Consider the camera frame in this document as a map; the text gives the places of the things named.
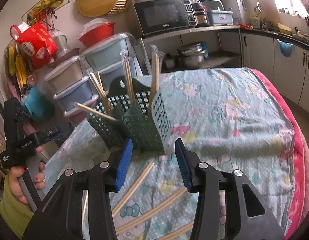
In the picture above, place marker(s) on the hello kitty patterned tablecloth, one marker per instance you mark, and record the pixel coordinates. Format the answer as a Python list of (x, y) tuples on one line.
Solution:
[(228, 117)]

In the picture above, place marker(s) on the red shopping bag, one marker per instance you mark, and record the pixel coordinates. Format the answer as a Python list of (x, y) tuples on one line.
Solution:
[(36, 42)]

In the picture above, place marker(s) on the dark green utensil basket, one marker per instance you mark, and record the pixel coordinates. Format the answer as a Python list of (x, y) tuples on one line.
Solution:
[(145, 123)]

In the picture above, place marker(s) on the black blender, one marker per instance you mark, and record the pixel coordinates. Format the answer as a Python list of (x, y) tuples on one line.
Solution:
[(199, 12)]

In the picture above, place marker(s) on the blue tote bag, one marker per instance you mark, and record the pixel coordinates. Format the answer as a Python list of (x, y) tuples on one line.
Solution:
[(38, 107)]

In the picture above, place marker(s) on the left pastel drawer tower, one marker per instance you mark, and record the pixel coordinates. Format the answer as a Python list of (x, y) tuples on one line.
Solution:
[(70, 83)]

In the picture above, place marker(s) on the blue dish rack box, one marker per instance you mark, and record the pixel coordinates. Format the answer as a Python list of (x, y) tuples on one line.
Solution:
[(220, 17)]

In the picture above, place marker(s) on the person's left hand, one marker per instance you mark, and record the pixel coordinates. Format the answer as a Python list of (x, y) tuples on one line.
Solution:
[(25, 178)]

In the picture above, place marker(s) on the stainless steel pot stack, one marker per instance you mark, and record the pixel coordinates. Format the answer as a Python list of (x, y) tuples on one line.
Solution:
[(191, 56)]

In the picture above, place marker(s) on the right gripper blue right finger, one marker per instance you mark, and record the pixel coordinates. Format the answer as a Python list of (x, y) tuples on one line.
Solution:
[(184, 163)]

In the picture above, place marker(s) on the white kitchen cabinets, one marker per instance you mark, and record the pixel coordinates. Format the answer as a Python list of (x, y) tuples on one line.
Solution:
[(289, 75)]

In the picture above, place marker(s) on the round bamboo tray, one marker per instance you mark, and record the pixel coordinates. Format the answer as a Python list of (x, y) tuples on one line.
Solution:
[(94, 8)]

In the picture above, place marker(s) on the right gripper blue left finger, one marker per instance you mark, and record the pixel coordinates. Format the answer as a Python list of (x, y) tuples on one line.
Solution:
[(122, 164)]

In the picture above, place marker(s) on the wooden chopstick pair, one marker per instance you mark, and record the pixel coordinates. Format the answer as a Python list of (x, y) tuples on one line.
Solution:
[(152, 212), (99, 87), (93, 111), (133, 188), (126, 67), (157, 60)]

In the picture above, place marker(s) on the black microwave oven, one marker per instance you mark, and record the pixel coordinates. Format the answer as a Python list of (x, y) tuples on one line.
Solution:
[(158, 16)]

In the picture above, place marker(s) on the pastel drawer tower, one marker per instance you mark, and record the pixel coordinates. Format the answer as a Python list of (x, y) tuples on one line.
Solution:
[(104, 57), (70, 83)]

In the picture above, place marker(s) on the red plastic basin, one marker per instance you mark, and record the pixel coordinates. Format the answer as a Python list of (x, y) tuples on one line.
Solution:
[(97, 34)]

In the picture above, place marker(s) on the right pastel drawer tower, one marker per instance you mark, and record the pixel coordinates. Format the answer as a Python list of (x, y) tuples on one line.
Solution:
[(104, 57)]

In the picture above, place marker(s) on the pink blanket under cloth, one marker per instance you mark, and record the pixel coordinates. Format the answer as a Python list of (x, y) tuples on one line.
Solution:
[(300, 160)]

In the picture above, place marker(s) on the blue hanging bin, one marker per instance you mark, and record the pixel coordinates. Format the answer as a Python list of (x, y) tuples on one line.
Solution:
[(285, 48)]

